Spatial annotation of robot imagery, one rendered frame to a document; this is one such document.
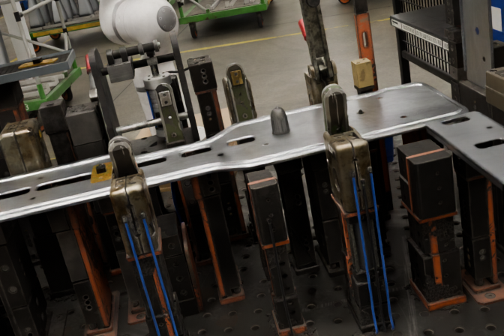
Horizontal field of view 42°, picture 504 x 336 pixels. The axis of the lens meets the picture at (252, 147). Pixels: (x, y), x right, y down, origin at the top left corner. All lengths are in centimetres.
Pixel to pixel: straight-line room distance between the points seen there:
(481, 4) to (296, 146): 42
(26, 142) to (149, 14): 52
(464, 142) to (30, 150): 81
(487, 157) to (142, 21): 99
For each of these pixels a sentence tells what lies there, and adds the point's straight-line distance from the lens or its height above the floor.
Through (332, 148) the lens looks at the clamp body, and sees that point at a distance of 103.
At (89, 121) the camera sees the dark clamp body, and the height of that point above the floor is 106.
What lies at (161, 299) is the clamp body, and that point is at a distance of 112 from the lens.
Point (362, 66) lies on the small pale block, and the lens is 137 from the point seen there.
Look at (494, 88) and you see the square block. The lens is 122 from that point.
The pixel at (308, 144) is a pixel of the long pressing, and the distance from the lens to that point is 116.
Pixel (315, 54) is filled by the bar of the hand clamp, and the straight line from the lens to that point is 137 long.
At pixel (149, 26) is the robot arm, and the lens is 171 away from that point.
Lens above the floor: 142
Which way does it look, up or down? 21 degrees down
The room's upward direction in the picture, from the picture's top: 11 degrees counter-clockwise
